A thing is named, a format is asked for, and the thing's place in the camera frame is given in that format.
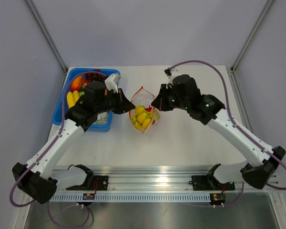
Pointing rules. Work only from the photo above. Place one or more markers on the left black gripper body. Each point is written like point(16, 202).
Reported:
point(109, 103)

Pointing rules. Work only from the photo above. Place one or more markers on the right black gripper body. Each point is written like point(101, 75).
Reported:
point(172, 101)

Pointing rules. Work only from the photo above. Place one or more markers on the red bell pepper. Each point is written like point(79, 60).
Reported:
point(150, 119)

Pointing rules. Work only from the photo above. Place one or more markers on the clear zip top bag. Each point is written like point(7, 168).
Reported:
point(144, 98)

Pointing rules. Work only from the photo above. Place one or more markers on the large yellow banana bunch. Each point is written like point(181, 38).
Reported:
point(139, 117)

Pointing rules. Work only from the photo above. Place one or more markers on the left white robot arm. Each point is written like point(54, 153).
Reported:
point(36, 177)

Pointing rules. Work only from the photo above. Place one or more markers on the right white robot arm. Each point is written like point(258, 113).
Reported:
point(259, 165)

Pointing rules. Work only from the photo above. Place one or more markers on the green white cabbage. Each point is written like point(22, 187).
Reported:
point(102, 118)

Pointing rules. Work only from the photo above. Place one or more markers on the blue plastic bin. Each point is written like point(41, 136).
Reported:
point(62, 107)

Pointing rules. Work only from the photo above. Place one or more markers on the small yellow banana bunch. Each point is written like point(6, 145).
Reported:
point(72, 98)

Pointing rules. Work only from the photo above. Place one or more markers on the purple grape bunch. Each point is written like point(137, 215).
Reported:
point(95, 75)

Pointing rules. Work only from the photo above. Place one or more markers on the orange mango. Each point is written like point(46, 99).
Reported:
point(77, 83)

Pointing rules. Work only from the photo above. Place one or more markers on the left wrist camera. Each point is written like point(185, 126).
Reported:
point(112, 81)

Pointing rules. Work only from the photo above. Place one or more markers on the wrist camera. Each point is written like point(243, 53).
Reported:
point(112, 81)
point(170, 72)

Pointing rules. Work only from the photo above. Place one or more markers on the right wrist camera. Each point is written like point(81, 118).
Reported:
point(170, 72)

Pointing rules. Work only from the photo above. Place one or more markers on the right aluminium frame post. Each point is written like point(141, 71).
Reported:
point(253, 33)

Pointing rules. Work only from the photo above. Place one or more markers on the aluminium frame post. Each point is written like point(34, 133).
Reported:
point(41, 25)
point(253, 33)

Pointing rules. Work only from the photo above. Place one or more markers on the aluminium mounting rail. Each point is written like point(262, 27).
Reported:
point(146, 179)

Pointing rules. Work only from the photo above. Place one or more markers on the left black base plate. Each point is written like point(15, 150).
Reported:
point(98, 183)

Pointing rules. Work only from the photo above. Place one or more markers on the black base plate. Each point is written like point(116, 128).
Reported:
point(206, 183)
point(98, 183)

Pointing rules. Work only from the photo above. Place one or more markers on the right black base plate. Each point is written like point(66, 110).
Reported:
point(206, 183)

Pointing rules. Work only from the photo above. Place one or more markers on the left aluminium frame post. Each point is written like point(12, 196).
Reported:
point(41, 25)

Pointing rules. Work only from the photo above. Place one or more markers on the white slotted cable duct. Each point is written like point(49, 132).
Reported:
point(131, 197)

